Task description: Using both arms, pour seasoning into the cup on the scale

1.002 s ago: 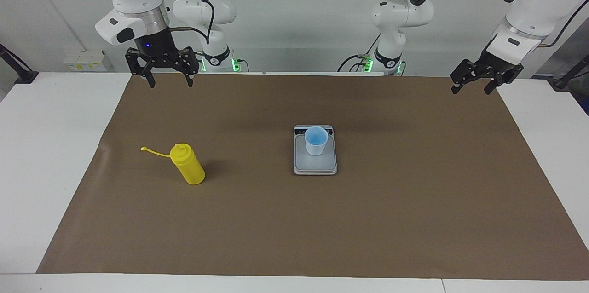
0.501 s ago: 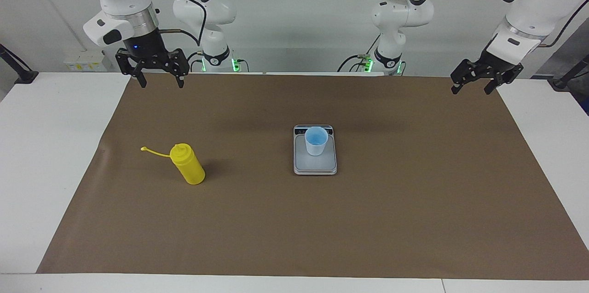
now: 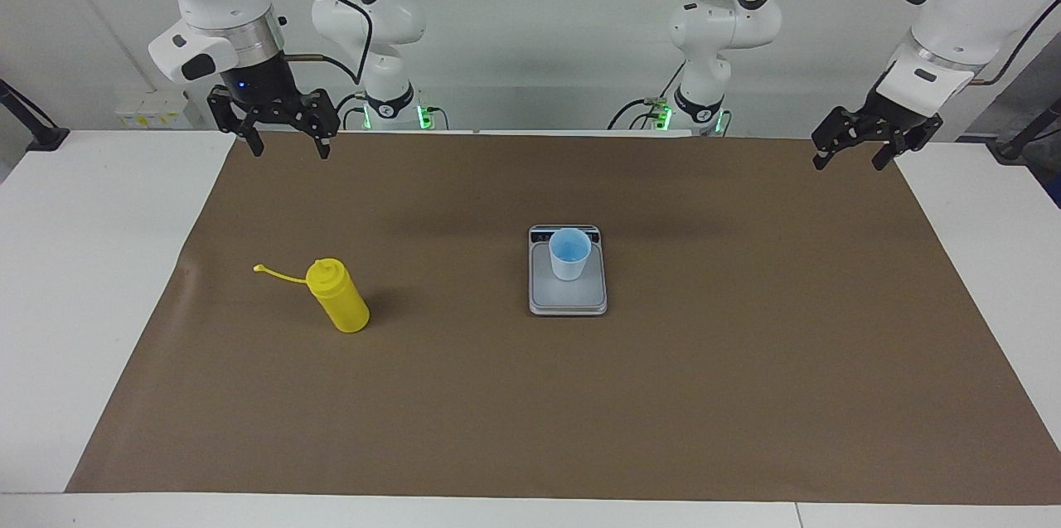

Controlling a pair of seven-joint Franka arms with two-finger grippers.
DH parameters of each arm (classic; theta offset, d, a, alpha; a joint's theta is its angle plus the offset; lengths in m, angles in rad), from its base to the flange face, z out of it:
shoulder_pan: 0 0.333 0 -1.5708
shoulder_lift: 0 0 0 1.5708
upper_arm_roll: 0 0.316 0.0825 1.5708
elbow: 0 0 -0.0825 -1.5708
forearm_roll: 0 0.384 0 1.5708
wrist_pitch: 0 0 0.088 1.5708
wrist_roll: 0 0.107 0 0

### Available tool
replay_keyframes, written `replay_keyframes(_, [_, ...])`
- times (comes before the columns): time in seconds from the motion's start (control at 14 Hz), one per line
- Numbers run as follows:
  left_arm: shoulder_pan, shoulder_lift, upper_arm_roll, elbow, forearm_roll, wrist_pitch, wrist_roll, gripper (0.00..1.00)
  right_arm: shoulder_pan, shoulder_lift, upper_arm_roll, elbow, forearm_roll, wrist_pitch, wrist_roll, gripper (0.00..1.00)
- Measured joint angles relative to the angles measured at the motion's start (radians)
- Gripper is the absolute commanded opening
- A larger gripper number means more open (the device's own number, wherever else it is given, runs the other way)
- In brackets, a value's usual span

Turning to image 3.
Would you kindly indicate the silver digital kitchen scale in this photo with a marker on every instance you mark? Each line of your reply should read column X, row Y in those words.
column 580, row 300

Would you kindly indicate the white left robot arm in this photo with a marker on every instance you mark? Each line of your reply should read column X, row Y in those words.
column 961, row 6

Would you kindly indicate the yellow squeeze bottle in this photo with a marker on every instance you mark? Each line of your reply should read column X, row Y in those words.
column 344, row 308

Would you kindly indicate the black clamp stand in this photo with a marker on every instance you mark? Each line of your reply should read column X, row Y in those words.
column 46, row 137
column 1011, row 148

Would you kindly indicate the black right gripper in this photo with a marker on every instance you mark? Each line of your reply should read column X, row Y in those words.
column 264, row 93

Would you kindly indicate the blue plastic item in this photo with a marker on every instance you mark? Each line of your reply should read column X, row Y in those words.
column 1055, row 190

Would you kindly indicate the brown table mat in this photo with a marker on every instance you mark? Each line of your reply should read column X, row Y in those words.
column 580, row 395

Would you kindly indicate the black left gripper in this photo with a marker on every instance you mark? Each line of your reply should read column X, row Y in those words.
column 893, row 120

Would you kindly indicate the light blue plastic cup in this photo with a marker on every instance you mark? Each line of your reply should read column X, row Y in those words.
column 570, row 263

